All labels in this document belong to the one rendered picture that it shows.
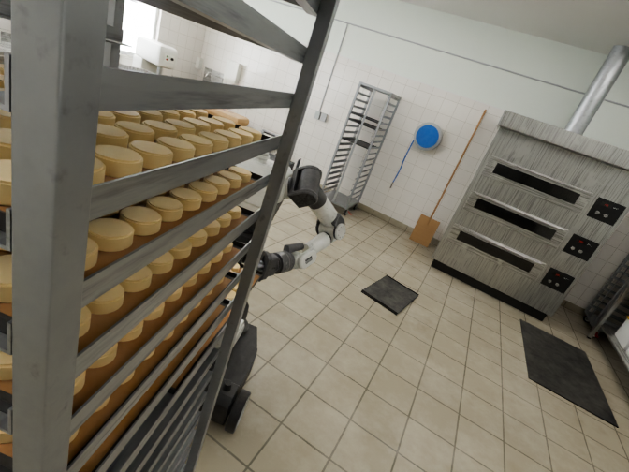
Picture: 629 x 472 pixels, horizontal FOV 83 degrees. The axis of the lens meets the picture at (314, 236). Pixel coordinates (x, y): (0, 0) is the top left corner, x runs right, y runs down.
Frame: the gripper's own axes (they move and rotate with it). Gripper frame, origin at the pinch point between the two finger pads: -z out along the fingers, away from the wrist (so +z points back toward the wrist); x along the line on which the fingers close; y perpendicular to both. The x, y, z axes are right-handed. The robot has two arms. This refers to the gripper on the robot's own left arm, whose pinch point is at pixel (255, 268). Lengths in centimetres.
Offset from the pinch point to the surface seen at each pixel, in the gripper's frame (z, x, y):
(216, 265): -42, 26, 27
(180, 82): -69, 64, 46
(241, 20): -60, 72, 41
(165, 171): -69, 55, 46
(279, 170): -30, 48, 25
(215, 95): -62, 63, 42
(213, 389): -29.4, -21.9, 25.0
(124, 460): -65, -1, 42
